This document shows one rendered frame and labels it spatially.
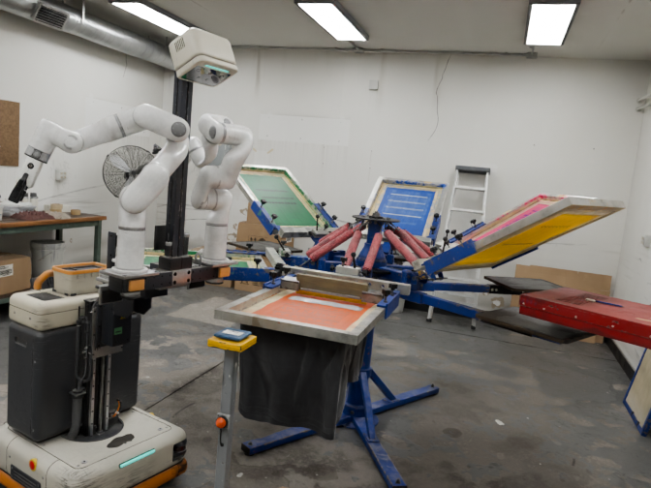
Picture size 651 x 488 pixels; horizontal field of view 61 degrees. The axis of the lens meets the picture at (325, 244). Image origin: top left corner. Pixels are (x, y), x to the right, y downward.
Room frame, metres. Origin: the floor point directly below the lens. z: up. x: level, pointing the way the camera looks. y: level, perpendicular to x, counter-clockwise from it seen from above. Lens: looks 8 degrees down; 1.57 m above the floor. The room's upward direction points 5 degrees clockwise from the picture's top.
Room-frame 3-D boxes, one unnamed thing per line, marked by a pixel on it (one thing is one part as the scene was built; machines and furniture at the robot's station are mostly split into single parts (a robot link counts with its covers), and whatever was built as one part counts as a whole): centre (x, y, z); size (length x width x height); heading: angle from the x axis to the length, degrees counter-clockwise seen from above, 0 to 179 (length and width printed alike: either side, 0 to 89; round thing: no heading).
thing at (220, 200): (2.37, 0.48, 1.37); 0.13 x 0.10 x 0.16; 131
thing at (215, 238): (2.39, 0.49, 1.21); 0.16 x 0.13 x 0.15; 58
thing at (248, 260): (3.22, 0.59, 1.05); 1.08 x 0.61 x 0.23; 103
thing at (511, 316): (2.93, -0.75, 0.91); 1.34 x 0.40 x 0.08; 43
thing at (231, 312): (2.42, 0.01, 0.97); 0.79 x 0.58 x 0.04; 163
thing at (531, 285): (3.57, -0.95, 0.91); 1.34 x 0.40 x 0.08; 103
